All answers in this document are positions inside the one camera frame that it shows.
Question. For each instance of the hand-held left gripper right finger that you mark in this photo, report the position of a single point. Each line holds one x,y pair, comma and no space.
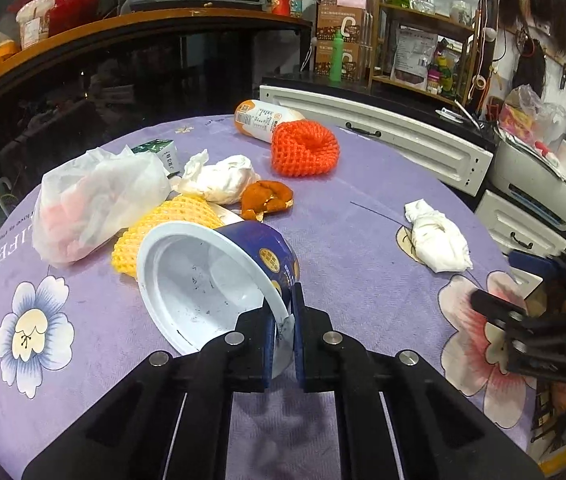
299,355

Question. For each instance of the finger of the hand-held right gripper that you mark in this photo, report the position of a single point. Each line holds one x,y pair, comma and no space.
525,261
538,345

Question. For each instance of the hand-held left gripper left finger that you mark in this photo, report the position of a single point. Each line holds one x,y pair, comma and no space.
267,355

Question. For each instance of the white tissue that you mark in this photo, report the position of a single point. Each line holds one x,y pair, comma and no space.
223,180
438,240

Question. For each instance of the blue paper noodle bowl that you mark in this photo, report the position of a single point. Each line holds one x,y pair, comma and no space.
198,280

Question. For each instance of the orange peel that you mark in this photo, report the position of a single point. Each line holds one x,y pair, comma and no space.
263,197

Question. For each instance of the yellow foam fruit net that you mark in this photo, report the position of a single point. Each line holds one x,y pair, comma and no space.
173,215

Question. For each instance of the green white carton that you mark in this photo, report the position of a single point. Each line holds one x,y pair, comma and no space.
165,157

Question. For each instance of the white plastic bag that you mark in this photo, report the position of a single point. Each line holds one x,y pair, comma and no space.
93,200

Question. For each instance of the white drawer cabinet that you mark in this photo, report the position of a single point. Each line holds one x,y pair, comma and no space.
513,220

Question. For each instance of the white printer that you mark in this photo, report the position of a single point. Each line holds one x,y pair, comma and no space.
533,180

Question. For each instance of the clear bag of colourful packets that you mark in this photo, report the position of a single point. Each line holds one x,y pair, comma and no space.
528,115

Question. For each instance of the purple floral tablecloth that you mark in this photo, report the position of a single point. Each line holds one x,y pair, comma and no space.
363,220

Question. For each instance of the white wide drawer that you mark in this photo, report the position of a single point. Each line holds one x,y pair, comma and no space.
388,125

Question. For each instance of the red foam fruit net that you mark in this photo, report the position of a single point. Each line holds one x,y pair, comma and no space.
303,147

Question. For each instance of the wooden shelf rack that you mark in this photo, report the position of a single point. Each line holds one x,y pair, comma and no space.
468,35

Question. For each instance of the white orange drink bottle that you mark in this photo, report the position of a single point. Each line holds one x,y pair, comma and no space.
258,120

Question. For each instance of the green plastic bottle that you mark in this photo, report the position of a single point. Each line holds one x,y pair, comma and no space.
336,60

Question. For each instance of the stack of brown boxes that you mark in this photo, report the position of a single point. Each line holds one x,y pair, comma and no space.
340,25

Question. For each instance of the teal lidded jar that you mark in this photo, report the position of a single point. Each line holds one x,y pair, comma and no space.
297,4

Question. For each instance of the curved wooden counter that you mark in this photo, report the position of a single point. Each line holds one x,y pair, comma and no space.
138,25

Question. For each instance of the clear jar with white lid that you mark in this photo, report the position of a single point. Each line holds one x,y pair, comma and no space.
35,22

